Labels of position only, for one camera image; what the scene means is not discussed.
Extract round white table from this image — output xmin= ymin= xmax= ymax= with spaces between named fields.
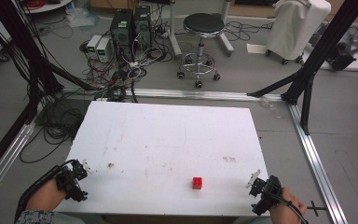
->
xmin=21 ymin=0 xmax=75 ymax=15

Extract white paper sheet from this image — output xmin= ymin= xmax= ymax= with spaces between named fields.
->
xmin=245 ymin=42 xmax=270 ymax=56

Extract black device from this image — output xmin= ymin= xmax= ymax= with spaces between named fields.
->
xmin=326 ymin=29 xmax=358 ymax=72

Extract black cable coil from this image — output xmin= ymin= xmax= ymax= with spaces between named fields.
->
xmin=19 ymin=98 xmax=90 ymax=165

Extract tangle of cables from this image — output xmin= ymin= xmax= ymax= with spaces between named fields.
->
xmin=78 ymin=29 xmax=172 ymax=103

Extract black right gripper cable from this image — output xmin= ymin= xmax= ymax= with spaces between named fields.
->
xmin=268 ymin=189 xmax=310 ymax=224

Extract black frame strut with cables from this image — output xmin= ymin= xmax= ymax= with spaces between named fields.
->
xmin=0 ymin=0 xmax=99 ymax=185

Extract person's right hand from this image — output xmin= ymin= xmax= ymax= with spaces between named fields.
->
xmin=268 ymin=186 xmax=308 ymax=224

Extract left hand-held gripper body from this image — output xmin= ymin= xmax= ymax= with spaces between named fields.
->
xmin=55 ymin=160 xmax=90 ymax=203

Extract white power supply unit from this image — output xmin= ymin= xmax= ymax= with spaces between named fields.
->
xmin=95 ymin=37 xmax=113 ymax=63
xmin=86 ymin=34 xmax=103 ymax=60

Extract red toy block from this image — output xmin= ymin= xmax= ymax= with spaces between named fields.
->
xmin=192 ymin=176 xmax=204 ymax=190

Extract white covered cart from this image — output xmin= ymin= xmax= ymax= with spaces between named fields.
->
xmin=265 ymin=0 xmax=333 ymax=66

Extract black floor cables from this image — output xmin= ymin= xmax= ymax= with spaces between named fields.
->
xmin=223 ymin=20 xmax=276 ymax=43

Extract person's patterned left sleeve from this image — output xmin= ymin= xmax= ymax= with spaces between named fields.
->
xmin=14 ymin=209 xmax=56 ymax=224

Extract clear plastic bag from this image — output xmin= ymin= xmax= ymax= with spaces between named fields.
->
xmin=65 ymin=7 xmax=102 ymax=30

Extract black computer tower green label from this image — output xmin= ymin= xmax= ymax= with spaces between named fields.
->
xmin=109 ymin=8 xmax=135 ymax=63

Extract black round stool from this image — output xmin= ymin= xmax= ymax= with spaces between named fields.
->
xmin=176 ymin=12 xmax=227 ymax=90

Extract person's left hand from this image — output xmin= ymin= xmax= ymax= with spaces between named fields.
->
xmin=25 ymin=178 xmax=68 ymax=213

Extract aluminium floor rail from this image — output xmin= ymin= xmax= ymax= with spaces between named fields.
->
xmin=0 ymin=121 xmax=37 ymax=210
xmin=60 ymin=87 xmax=284 ymax=103
xmin=287 ymin=102 xmax=350 ymax=224

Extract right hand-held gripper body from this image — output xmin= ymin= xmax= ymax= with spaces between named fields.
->
xmin=249 ymin=175 xmax=284 ymax=217

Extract white table stand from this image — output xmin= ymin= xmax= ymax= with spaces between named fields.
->
xmin=166 ymin=0 xmax=236 ymax=59

